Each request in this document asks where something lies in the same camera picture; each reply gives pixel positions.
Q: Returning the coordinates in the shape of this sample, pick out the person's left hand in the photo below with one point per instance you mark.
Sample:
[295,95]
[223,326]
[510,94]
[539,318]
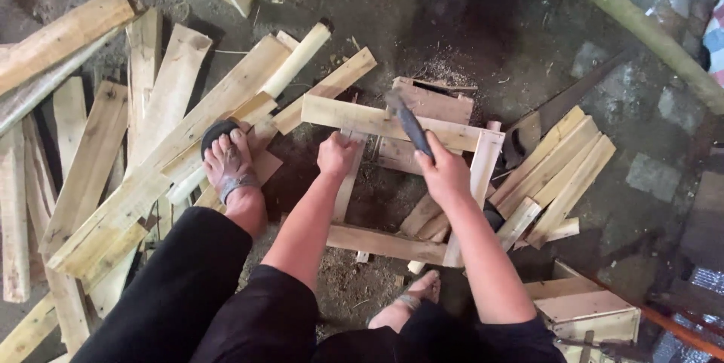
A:
[338,155]

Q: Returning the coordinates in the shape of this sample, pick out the person's right hand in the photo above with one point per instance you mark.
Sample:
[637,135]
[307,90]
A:
[447,176]

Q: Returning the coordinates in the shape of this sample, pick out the person's left fingers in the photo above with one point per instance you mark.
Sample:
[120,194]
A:
[333,139]

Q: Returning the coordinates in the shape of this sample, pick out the wooden slat frame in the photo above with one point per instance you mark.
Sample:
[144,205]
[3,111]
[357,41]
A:
[362,117]

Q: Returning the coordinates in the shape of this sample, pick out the dark metal hammer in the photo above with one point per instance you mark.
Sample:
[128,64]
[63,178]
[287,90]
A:
[410,124]

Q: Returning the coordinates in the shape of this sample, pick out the white round pipe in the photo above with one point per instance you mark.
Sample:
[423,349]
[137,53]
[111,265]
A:
[297,60]

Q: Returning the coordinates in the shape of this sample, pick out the person's left foot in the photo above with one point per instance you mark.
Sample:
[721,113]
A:
[237,176]

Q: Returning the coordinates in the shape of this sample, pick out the person's foot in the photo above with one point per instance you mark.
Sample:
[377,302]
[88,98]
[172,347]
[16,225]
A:
[237,176]
[410,301]

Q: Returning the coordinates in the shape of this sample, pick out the small weathered wooden box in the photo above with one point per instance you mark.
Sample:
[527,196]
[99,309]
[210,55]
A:
[435,106]

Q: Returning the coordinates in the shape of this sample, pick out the short wood offcuts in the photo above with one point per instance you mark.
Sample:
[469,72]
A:
[424,219]

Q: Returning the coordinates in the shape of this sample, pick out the person's right foot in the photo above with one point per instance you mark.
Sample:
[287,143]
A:
[410,301]

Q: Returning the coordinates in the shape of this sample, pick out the handsaw with dark blade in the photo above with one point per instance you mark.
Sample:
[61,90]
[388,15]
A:
[523,137]

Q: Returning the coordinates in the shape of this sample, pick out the pile of wooden planks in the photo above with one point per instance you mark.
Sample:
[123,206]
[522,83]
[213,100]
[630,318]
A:
[141,142]

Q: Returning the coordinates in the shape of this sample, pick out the stack of short wooden slats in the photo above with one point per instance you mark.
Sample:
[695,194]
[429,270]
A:
[557,173]

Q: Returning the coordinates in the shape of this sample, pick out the person's black trousers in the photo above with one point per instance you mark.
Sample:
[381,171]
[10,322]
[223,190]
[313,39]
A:
[169,295]

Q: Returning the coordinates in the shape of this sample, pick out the pale wooden crate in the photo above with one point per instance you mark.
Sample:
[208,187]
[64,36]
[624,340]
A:
[588,312]

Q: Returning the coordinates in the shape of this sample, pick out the green bamboo pole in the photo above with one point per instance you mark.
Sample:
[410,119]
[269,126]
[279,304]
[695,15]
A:
[633,21]

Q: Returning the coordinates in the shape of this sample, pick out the dark metal tool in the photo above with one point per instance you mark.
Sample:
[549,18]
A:
[605,347]

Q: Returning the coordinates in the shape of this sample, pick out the striped woven bag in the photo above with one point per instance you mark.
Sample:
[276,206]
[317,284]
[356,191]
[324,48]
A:
[716,40]

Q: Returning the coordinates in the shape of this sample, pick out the orange metal bar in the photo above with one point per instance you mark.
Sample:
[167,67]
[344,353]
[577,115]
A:
[679,332]

